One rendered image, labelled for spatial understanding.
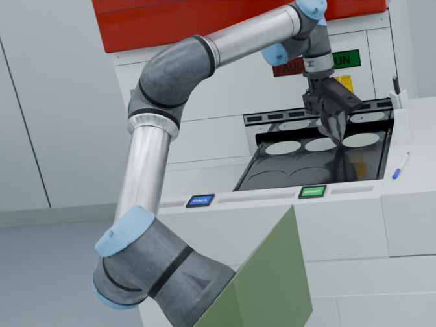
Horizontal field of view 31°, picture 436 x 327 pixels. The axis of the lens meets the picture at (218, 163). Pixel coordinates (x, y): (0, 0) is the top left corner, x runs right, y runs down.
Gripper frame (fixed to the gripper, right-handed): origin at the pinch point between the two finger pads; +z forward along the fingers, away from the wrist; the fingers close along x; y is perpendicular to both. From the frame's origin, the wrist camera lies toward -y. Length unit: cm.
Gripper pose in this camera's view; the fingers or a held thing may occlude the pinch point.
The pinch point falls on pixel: (339, 141)
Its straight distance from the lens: 215.8
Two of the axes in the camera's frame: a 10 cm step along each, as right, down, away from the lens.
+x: -7.6, 4.0, -5.1
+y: -6.1, -1.5, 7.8
